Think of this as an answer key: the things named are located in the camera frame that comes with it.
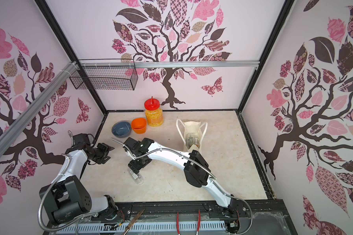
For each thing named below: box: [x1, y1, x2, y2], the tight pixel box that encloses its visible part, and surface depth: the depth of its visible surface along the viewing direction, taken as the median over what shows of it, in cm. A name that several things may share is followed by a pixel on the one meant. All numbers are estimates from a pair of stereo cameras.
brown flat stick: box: [122, 208, 146, 235], surface depth 72 cm
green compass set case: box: [185, 133, 201, 150], surface depth 99 cm
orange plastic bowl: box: [131, 117, 147, 135], surface depth 109 cm
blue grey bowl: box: [111, 120, 132, 139], surface depth 107 cm
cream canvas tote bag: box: [176, 118, 208, 152], surface depth 96 cm
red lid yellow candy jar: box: [144, 95, 164, 128], surface depth 105 cm
